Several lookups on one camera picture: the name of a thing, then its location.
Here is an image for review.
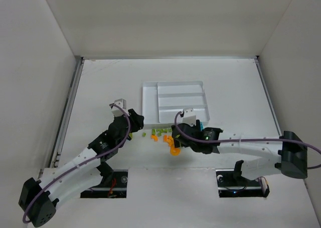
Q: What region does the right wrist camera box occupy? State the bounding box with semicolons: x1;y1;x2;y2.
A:
181;108;196;126

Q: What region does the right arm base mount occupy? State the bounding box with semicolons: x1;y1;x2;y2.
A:
216;160;270;198

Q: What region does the orange curved lego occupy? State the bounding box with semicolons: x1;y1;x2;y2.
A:
150;134;158;142

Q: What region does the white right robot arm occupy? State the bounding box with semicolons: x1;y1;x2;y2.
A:
172;121;307;180

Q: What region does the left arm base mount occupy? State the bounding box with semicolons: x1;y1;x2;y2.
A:
80;169;128;199

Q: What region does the orange arch lego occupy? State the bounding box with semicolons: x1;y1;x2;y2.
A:
170;147;181;156

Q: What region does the orange lego cluster piece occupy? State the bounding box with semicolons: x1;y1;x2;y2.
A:
163;135;175;147

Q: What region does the green lego row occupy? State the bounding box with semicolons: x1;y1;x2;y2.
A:
151;128;172;135

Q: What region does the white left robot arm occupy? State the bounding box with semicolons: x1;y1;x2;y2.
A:
19;105;144;227

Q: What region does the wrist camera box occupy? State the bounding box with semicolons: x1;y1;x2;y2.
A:
109;99;128;118
181;108;196;126

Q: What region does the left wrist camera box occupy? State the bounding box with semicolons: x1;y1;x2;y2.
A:
109;99;128;118

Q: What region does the white divided sorting tray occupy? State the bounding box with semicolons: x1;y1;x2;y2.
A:
142;81;210;128

